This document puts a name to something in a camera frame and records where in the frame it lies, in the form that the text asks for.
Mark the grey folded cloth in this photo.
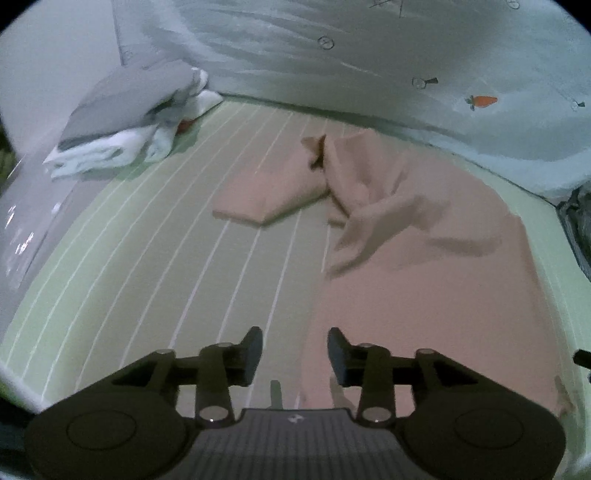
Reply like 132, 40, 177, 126
59, 60, 197, 149

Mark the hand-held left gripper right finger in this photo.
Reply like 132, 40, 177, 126
326, 327, 481, 426

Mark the green striped bed sheet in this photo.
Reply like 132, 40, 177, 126
0, 95, 591, 462

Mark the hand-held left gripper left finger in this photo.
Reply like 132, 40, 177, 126
111, 326, 263, 424

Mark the grey striped clothes pile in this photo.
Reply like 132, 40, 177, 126
555, 184, 591, 283

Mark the pink garment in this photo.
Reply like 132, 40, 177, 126
298, 130, 573, 418

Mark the carrot printed pale blanket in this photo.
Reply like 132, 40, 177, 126
111, 0, 591, 200

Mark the white crumpled cloth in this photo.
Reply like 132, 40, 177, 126
43, 67, 223, 181

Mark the folded pink cloth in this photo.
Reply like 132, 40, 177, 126
212, 134, 331, 227

